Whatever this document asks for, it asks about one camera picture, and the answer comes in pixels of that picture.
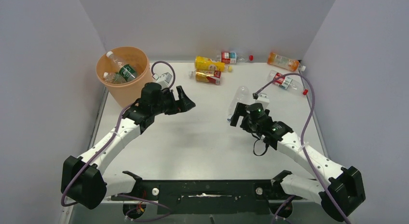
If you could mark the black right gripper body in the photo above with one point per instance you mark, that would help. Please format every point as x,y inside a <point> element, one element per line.
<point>247,124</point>

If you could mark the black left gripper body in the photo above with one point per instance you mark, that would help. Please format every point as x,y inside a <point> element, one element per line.
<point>167,104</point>

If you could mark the large clear unlabelled bottle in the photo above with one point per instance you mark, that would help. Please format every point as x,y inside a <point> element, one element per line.
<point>242,95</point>

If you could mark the red-yellow label bottle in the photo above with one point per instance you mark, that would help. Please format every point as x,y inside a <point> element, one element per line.
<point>209,77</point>

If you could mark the green-label upright-lying bottle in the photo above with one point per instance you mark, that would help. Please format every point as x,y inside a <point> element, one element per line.
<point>122,67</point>

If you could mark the red-label bottle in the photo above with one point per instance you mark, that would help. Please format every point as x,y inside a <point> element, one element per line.
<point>287,84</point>

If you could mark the green-label clear bottle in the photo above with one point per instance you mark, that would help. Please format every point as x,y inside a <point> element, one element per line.
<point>113,78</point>

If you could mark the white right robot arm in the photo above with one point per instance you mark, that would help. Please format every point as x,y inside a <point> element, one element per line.
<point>339,190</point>

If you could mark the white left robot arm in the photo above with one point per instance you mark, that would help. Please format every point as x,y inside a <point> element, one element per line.
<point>83,178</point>

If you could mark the orange plastic bin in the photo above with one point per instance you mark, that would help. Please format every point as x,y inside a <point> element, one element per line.
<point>126,93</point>

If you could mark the yellow-label bottle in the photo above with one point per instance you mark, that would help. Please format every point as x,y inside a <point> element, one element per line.
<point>206,64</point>

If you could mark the red-blue label bottle red cap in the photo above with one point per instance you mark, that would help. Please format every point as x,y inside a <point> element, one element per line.
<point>233,58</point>

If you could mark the orange drink bottle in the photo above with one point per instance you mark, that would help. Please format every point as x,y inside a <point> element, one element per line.
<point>289,64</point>

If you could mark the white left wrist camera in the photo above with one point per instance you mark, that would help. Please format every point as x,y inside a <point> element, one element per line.
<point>164,80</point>

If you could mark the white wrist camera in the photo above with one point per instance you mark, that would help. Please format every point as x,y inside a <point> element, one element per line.
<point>164,80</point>
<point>261,98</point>

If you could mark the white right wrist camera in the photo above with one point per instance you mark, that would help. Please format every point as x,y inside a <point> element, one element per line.
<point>261,98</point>

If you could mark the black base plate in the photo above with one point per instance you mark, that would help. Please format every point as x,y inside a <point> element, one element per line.
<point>208,197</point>

